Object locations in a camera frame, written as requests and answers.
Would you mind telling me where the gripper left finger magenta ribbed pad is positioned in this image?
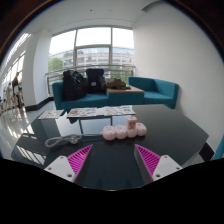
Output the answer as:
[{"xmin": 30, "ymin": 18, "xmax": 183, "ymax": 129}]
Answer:
[{"xmin": 45, "ymin": 145, "xmax": 92, "ymax": 183}]

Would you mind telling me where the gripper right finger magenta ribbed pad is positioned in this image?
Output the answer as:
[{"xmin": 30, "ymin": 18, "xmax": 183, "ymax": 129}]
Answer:
[{"xmin": 134, "ymin": 144, "xmax": 182, "ymax": 182}]

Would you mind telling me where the pink cube charger plug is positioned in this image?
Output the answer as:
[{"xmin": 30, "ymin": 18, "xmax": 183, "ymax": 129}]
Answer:
[{"xmin": 126, "ymin": 116, "xmax": 137, "ymax": 129}]

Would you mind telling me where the leaflet left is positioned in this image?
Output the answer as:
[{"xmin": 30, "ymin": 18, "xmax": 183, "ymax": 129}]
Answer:
[{"xmin": 39, "ymin": 110, "xmax": 63, "ymax": 119}]

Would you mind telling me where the leaflet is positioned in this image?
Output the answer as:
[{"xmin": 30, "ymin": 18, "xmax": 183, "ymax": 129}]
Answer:
[
  {"xmin": 96, "ymin": 105, "xmax": 135, "ymax": 116},
  {"xmin": 39, "ymin": 110, "xmax": 63, "ymax": 119},
  {"xmin": 67, "ymin": 107, "xmax": 97, "ymax": 118}
]

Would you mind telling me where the leaflet middle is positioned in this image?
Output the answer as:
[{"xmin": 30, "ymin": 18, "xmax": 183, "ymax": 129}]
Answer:
[{"xmin": 67, "ymin": 107, "xmax": 97, "ymax": 118}]

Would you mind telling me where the leaflet right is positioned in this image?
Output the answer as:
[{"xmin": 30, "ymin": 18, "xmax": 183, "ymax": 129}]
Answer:
[{"xmin": 96, "ymin": 105, "xmax": 135, "ymax": 116}]

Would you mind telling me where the teal sofa left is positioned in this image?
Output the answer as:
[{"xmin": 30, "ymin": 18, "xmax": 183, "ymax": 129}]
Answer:
[{"xmin": 51, "ymin": 79, "xmax": 110, "ymax": 111}]

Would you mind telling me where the teal armchair right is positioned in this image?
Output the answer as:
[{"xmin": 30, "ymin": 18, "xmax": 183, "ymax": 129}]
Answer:
[{"xmin": 128, "ymin": 77, "xmax": 179, "ymax": 109}]

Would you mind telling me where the teal side table wooden top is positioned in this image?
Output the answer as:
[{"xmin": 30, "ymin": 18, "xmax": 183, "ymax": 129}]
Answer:
[{"xmin": 107, "ymin": 86, "xmax": 144, "ymax": 106}]

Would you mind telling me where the black backpack left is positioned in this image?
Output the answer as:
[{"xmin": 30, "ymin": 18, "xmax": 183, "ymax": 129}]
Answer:
[{"xmin": 62, "ymin": 70, "xmax": 87, "ymax": 101}]

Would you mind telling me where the black backpack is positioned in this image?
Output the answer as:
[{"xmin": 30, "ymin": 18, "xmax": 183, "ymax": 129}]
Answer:
[
  {"xmin": 86, "ymin": 68, "xmax": 106, "ymax": 93},
  {"xmin": 62, "ymin": 70, "xmax": 87, "ymax": 101}
]

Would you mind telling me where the black backpack right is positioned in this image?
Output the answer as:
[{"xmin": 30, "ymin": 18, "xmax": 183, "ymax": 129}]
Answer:
[{"xmin": 86, "ymin": 68, "xmax": 106, "ymax": 93}]

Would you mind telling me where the person standing at left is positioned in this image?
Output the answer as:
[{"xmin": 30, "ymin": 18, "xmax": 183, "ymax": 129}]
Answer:
[{"xmin": 12, "ymin": 72, "xmax": 21, "ymax": 109}]

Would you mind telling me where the brown bag on side table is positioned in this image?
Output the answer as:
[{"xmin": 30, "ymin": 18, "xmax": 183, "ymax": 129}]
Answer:
[{"xmin": 106, "ymin": 78, "xmax": 127, "ymax": 90}]

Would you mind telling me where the grey coiled power cable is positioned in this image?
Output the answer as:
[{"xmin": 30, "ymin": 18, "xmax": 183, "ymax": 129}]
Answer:
[{"xmin": 44, "ymin": 132, "xmax": 104, "ymax": 149}]

